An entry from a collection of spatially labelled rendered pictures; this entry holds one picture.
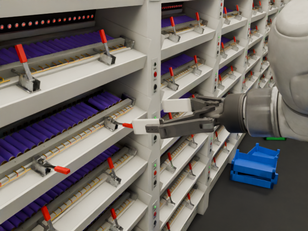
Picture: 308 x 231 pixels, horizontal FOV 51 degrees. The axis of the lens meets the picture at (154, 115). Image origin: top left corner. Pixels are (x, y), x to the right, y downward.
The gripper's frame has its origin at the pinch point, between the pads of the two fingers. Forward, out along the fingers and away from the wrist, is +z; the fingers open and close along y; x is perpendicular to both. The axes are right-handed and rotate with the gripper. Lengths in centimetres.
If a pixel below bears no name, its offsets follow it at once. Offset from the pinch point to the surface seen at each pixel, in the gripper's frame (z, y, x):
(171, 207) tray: 34, 55, -64
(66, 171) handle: 14.6, -14.9, -6.9
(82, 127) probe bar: 24.4, 2.7, -3.8
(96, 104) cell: 29.7, 16.8, -1.5
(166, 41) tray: 20, 52, 12
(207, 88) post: 25, 100, -19
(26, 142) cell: 28.5, -11.8, -2.0
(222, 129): 37, 148, -62
